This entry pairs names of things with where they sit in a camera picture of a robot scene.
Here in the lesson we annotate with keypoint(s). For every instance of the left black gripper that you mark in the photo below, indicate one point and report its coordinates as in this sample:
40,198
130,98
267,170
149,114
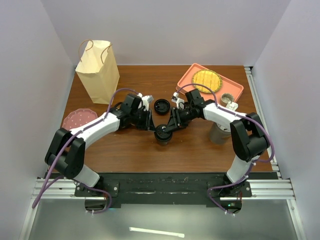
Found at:
148,124

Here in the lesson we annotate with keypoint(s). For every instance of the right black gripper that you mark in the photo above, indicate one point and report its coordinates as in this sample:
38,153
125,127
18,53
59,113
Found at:
172,125

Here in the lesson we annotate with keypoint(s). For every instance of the black cup lid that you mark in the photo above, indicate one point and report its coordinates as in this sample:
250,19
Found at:
162,106
160,133

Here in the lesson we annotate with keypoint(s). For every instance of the brown paper bag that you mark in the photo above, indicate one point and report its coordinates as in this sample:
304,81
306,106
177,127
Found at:
97,70

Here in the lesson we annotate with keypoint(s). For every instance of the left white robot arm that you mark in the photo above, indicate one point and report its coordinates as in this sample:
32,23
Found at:
66,153

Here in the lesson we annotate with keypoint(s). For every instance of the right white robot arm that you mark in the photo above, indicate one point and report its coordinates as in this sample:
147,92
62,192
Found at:
249,138

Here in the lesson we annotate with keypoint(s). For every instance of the grey cup of stirrers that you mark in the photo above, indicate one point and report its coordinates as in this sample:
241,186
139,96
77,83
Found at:
219,134

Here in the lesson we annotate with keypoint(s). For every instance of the yellow woven coaster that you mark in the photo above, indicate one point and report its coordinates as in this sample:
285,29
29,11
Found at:
208,78

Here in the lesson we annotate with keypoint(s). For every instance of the pink speckled plate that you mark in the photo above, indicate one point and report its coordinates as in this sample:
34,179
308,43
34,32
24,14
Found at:
79,118

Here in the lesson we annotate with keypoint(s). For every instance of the white strip on floor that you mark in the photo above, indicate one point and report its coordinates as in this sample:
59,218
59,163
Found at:
157,232

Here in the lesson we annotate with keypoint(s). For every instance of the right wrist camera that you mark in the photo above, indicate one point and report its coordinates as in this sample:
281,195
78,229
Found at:
178,101

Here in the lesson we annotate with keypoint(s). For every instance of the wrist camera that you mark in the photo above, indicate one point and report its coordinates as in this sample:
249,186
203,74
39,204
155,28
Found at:
178,101
145,101

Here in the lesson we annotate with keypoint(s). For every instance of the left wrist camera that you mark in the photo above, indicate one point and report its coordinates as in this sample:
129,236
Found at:
145,101

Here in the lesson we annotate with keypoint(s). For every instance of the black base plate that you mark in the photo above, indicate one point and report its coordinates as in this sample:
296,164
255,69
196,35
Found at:
169,189

